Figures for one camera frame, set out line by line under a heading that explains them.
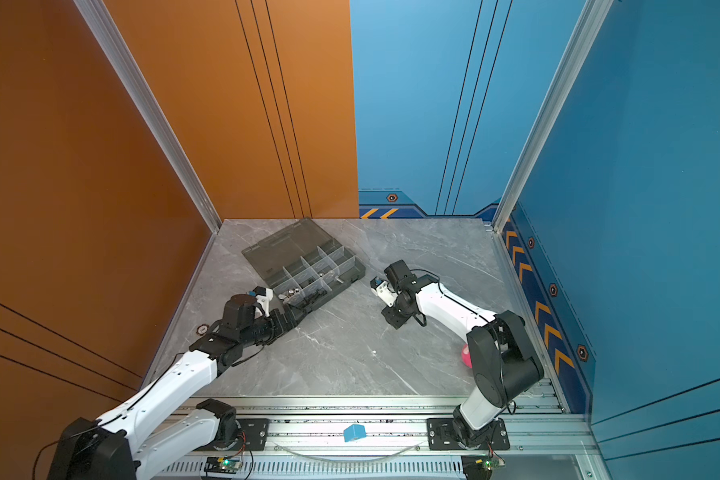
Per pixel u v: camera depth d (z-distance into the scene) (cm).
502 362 45
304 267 104
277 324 72
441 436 72
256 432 74
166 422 49
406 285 66
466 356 82
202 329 92
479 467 70
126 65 77
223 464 71
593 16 70
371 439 75
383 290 82
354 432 72
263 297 77
